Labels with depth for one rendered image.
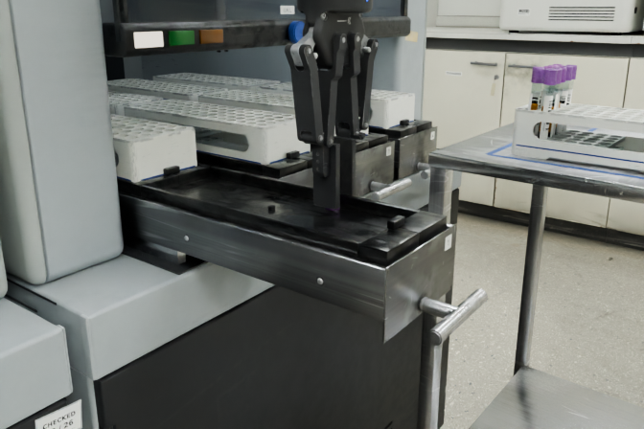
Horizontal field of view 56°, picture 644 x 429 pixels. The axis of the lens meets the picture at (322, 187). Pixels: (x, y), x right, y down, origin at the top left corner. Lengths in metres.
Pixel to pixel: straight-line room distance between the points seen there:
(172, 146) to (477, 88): 2.36
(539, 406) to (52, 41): 1.05
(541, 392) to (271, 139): 0.80
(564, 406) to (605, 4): 1.88
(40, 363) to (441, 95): 2.67
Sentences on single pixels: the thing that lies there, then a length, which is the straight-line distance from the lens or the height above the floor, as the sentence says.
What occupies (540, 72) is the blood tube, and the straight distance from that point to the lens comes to 0.86.
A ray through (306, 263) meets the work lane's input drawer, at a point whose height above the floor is 0.79.
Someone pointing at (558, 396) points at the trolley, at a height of 0.28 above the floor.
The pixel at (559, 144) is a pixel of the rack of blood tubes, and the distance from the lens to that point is 0.85.
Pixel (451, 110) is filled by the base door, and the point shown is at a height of 0.53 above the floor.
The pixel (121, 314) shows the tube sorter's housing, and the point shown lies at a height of 0.72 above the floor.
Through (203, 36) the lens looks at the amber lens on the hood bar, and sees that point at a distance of 0.74.
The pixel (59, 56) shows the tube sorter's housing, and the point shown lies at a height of 0.97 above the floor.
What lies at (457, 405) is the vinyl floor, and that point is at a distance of 1.75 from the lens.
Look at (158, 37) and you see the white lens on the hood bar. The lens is 0.70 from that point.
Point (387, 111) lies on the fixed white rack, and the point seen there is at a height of 0.84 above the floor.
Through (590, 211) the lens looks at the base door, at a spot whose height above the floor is 0.15.
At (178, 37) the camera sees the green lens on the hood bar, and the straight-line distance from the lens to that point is 0.72.
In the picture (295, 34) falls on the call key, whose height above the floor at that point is 0.98.
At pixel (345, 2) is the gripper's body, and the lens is 0.60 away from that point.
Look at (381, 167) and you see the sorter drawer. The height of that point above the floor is 0.77.
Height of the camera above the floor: 1.01
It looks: 16 degrees down
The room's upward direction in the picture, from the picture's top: straight up
